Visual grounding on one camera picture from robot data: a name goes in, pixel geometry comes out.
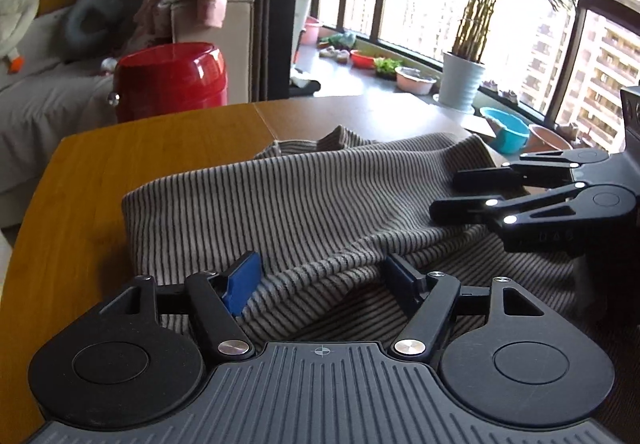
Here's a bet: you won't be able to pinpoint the red round stool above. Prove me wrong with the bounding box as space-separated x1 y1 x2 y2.
107 42 228 125

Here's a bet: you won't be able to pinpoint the white goose plush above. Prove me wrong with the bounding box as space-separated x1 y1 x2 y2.
0 0 42 74

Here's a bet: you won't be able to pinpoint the teal plastic bowl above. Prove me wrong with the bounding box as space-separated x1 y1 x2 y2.
479 107 531 155

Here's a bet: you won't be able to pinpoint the pink flower pot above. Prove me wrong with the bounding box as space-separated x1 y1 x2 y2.
527 124 573 155

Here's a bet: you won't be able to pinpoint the small stone planter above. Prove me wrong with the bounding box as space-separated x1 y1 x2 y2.
480 80 521 101

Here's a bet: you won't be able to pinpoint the grey neck pillow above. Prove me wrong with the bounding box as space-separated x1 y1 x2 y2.
62 0 123 62

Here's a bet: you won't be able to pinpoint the green toy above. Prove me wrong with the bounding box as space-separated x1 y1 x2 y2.
320 32 357 50

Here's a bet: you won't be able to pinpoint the pink plastic basin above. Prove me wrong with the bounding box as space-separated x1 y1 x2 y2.
300 16 323 45

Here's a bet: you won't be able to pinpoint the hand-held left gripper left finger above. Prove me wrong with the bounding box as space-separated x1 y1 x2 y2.
95 251 263 364

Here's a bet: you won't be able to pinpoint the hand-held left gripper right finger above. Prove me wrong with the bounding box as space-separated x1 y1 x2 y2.
382 253 546 364

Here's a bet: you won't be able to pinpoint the tray of green seedlings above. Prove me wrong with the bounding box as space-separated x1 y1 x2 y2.
374 57 405 80

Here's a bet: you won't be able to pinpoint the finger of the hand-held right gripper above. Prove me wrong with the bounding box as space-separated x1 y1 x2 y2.
430 183 596 231
454 150 581 191

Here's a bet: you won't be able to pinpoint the dark bundle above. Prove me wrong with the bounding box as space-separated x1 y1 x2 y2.
290 69 321 98

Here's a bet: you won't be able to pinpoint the grey striped pants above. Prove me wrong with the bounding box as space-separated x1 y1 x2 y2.
121 124 640 444

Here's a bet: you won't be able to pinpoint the white mop handle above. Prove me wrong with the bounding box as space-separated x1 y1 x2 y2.
292 0 326 75

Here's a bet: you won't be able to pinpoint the potted palm in white pot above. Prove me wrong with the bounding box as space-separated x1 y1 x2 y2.
442 0 586 112

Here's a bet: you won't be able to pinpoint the grey covered sofa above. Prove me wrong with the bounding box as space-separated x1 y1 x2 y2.
0 0 256 225

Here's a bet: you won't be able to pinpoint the pink bowl with metal liner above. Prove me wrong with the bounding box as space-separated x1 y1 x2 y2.
395 67 437 95

